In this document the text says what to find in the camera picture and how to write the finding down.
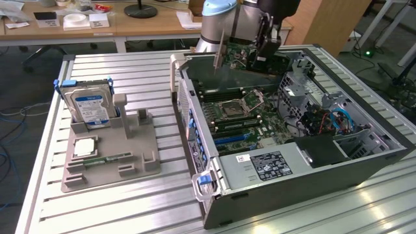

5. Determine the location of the red wire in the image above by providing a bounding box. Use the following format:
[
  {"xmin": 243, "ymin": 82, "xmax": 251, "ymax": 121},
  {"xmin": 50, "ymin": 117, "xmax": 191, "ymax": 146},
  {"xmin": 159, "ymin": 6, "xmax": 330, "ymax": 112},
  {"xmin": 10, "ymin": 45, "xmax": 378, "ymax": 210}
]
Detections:
[{"xmin": 318, "ymin": 114, "xmax": 334, "ymax": 133}]

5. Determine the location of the silver CPU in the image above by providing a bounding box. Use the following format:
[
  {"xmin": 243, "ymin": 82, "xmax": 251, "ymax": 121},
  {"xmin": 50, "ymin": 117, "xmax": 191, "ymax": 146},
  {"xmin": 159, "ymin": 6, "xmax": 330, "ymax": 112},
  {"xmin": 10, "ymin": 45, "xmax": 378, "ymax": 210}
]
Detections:
[{"xmin": 74, "ymin": 140, "xmax": 96, "ymax": 156}]

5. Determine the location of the wooden desk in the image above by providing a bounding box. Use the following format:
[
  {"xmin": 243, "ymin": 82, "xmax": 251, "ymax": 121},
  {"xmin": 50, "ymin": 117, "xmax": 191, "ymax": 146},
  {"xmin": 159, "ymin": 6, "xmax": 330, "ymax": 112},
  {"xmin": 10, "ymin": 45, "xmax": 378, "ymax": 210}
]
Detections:
[{"xmin": 0, "ymin": 0, "xmax": 294, "ymax": 53}]

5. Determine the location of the grey plastic parts rack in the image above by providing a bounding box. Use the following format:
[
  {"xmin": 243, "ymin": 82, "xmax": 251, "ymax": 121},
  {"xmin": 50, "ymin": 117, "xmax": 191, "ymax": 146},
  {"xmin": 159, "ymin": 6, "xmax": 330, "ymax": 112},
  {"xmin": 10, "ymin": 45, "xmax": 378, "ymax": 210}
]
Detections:
[{"xmin": 60, "ymin": 94, "xmax": 162, "ymax": 193}]

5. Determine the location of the grey power supply unit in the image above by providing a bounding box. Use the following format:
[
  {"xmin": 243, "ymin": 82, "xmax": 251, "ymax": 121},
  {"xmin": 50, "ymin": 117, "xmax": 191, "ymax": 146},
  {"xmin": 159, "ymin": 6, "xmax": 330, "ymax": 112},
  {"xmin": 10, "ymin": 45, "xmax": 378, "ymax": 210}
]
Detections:
[{"xmin": 219, "ymin": 142, "xmax": 314, "ymax": 191}]

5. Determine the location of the CPU socket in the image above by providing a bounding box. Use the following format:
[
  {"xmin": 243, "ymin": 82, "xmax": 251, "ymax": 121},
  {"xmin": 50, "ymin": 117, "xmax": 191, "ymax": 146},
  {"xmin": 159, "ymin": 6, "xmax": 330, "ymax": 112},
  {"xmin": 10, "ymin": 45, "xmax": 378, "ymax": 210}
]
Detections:
[{"xmin": 219, "ymin": 99, "xmax": 248, "ymax": 117}]

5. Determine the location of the white tape roll on box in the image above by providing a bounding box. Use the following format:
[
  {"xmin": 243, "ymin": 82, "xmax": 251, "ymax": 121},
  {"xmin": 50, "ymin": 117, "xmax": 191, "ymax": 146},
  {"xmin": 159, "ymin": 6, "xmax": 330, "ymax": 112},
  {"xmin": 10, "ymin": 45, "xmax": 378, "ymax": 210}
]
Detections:
[{"xmin": 63, "ymin": 13, "xmax": 92, "ymax": 31}]

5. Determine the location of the grey PC case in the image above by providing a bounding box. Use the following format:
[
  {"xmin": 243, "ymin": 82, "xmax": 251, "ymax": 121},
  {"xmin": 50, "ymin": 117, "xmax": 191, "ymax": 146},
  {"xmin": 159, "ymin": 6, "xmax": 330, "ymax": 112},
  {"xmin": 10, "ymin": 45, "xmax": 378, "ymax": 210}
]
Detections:
[{"xmin": 171, "ymin": 47, "xmax": 416, "ymax": 230}]

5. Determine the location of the white desk frame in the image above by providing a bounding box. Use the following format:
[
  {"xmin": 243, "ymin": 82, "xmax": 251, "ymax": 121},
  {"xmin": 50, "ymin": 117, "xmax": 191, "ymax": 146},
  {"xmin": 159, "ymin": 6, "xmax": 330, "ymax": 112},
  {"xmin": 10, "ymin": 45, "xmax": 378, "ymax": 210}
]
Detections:
[{"xmin": 354, "ymin": 0, "xmax": 416, "ymax": 67}]

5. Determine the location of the hard disk with blue caddy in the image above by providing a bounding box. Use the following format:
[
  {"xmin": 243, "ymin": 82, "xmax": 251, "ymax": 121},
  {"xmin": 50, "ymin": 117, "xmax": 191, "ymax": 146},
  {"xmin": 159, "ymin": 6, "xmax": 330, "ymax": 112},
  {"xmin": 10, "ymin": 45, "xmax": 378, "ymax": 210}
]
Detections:
[{"xmin": 52, "ymin": 78, "xmax": 123, "ymax": 130}]

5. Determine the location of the wooden cabinet panel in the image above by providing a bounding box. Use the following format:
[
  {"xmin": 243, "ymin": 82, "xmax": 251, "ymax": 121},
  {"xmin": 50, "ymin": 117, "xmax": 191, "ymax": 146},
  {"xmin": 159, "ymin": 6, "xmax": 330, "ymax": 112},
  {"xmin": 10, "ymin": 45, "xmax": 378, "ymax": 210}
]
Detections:
[{"xmin": 283, "ymin": 0, "xmax": 374, "ymax": 57}]

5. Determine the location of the RAM stick with white label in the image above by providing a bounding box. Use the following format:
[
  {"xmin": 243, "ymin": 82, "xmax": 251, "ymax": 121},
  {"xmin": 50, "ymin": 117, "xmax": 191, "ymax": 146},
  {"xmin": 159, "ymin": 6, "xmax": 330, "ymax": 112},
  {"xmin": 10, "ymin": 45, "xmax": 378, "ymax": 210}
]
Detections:
[{"xmin": 215, "ymin": 118, "xmax": 263, "ymax": 130}]

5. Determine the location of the white box with black top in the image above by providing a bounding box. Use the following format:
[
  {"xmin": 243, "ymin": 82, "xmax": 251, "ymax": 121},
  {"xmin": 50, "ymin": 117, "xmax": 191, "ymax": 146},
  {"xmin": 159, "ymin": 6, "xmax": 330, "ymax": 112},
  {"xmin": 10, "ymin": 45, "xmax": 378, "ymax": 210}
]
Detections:
[{"xmin": 34, "ymin": 11, "xmax": 62, "ymax": 29}]

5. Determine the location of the metal disk bay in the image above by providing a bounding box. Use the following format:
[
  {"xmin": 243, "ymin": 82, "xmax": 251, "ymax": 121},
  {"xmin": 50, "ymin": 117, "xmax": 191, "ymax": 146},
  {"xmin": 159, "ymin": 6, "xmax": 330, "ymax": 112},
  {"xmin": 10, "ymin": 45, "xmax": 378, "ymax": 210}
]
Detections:
[{"xmin": 279, "ymin": 58, "xmax": 352, "ymax": 117}]

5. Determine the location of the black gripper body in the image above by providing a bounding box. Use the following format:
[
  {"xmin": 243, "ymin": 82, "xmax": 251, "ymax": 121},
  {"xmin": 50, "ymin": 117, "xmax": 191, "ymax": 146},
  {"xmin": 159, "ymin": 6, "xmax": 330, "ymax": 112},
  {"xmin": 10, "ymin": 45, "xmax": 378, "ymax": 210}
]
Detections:
[{"xmin": 259, "ymin": 0, "xmax": 300, "ymax": 25}]

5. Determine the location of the metal socket cover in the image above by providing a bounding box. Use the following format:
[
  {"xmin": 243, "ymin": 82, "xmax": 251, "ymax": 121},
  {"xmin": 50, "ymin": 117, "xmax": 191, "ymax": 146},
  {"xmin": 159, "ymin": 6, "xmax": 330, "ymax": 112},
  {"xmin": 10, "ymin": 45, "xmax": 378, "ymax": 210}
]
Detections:
[{"xmin": 242, "ymin": 89, "xmax": 266, "ymax": 109}]

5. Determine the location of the low profile graphics card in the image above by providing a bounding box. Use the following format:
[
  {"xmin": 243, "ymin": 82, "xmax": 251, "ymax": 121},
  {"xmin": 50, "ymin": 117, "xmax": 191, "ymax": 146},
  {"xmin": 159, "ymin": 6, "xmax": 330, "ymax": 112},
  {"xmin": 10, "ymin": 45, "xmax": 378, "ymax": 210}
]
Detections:
[{"xmin": 212, "ymin": 30, "xmax": 288, "ymax": 77}]

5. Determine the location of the blue data wire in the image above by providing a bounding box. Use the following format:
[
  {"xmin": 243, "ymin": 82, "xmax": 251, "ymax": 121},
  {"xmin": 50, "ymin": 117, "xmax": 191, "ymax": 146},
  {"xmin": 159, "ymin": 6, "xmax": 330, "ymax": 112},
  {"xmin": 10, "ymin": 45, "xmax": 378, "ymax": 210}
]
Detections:
[{"xmin": 330, "ymin": 108, "xmax": 358, "ymax": 134}]

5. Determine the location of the green motherboard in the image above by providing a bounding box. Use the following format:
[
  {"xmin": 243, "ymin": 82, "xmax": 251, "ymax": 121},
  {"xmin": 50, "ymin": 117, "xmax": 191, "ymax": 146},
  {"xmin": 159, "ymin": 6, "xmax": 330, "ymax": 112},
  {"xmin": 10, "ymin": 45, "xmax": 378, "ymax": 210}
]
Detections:
[{"xmin": 191, "ymin": 80, "xmax": 302, "ymax": 156}]

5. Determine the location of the plain white box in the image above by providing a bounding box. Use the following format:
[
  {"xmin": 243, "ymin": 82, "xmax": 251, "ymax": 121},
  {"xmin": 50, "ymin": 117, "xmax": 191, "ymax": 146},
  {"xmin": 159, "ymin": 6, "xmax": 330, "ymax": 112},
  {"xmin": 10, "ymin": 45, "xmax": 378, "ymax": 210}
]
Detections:
[{"xmin": 88, "ymin": 12, "xmax": 110, "ymax": 29}]

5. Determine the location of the blue floor cable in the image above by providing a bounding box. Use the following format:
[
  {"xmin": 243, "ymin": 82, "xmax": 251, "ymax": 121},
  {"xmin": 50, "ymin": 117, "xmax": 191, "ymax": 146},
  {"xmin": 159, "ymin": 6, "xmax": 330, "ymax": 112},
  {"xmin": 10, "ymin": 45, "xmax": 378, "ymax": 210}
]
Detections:
[{"xmin": 0, "ymin": 114, "xmax": 26, "ymax": 210}]

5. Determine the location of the blue expansion slot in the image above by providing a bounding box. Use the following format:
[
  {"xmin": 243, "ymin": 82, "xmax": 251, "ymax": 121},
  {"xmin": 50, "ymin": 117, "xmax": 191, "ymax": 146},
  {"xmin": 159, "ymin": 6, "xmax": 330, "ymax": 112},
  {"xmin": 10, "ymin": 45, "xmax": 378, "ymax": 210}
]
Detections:
[{"xmin": 212, "ymin": 133, "xmax": 260, "ymax": 145}]

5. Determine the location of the green RAM stick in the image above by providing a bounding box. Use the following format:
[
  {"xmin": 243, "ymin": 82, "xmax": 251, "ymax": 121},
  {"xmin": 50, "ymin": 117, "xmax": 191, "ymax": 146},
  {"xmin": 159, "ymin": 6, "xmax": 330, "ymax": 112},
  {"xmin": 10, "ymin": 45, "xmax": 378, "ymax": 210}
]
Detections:
[{"xmin": 84, "ymin": 153, "xmax": 131, "ymax": 165}]

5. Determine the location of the stack of white papers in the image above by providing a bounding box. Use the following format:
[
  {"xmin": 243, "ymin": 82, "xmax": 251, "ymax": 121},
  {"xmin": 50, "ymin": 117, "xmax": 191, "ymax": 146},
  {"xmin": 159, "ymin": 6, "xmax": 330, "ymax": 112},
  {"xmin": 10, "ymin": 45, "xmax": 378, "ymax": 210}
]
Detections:
[{"xmin": 176, "ymin": 11, "xmax": 204, "ymax": 30}]

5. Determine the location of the black round lamp base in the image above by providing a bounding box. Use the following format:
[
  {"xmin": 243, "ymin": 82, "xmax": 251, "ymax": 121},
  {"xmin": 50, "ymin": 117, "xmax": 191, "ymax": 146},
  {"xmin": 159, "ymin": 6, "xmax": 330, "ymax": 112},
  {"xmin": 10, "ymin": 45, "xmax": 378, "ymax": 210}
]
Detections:
[{"xmin": 124, "ymin": 0, "xmax": 159, "ymax": 19}]

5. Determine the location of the black office chair base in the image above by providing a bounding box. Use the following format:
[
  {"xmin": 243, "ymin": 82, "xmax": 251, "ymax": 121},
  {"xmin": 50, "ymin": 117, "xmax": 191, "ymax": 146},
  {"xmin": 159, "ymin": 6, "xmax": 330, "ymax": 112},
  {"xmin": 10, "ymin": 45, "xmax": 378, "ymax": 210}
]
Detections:
[{"xmin": 20, "ymin": 43, "xmax": 66, "ymax": 73}]

